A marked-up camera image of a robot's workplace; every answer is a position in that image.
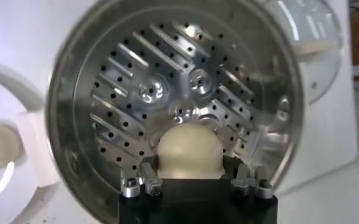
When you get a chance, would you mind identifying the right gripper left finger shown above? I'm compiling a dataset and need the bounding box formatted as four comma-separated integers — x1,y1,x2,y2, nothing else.
120,156,165,199

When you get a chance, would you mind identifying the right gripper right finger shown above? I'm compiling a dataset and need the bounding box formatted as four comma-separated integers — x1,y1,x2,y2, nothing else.
223,156,274,200

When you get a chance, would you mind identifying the glass pot lid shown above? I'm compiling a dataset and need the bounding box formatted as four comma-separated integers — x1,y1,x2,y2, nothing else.
258,0,343,106

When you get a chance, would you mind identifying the stainless steel steamer basket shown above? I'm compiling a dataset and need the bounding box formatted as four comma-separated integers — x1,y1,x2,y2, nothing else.
16,0,304,224

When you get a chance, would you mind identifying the white round plate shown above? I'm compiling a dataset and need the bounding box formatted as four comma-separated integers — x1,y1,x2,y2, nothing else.
0,59,51,224

